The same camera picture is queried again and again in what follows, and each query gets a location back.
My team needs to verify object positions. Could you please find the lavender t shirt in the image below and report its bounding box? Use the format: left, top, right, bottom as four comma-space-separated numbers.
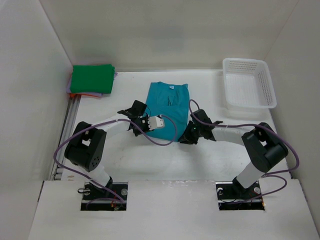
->
66, 71, 117, 98

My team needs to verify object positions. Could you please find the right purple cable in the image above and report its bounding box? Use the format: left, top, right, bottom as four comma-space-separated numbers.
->
188, 99, 301, 204

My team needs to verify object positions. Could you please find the white laundry basket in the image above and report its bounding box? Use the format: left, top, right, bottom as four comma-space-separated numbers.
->
222, 58, 277, 109

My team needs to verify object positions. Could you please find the orange t shirt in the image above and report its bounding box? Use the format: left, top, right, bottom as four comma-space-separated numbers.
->
69, 93, 102, 98

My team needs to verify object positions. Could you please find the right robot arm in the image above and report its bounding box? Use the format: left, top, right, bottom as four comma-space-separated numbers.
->
178, 109, 289, 198

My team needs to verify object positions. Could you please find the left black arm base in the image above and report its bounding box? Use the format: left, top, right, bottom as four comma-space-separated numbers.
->
77, 182, 129, 212

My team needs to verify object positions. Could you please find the green t shirt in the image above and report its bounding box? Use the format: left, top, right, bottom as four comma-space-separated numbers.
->
69, 64, 116, 94

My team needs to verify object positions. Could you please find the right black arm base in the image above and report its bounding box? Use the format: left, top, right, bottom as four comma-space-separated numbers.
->
215, 181, 265, 211

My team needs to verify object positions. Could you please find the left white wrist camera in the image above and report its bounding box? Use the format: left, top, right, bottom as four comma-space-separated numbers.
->
147, 115, 165, 131

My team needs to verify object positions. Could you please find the teal t shirt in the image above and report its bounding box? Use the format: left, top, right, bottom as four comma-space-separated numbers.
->
145, 82, 190, 142

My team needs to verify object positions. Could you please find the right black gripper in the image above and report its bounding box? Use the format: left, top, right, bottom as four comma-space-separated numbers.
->
178, 120, 203, 145

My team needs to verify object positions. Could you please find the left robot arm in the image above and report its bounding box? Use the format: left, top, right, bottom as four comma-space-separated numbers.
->
64, 100, 150, 200

